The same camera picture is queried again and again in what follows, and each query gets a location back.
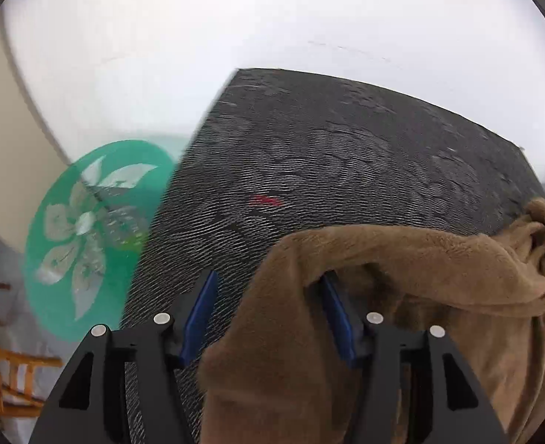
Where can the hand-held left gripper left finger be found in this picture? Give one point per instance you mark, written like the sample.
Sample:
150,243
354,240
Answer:
201,317

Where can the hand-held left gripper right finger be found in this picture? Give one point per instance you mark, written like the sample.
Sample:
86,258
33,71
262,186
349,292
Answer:
339,326

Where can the brown fleece pants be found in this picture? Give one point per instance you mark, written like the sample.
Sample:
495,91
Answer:
439,277

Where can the green floral round disc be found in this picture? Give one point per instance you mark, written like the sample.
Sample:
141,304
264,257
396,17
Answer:
60,277

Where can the black perforated metal table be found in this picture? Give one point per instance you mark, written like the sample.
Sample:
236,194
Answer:
323,157

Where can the orange wooden chair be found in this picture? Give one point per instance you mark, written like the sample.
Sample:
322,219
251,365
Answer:
18,360

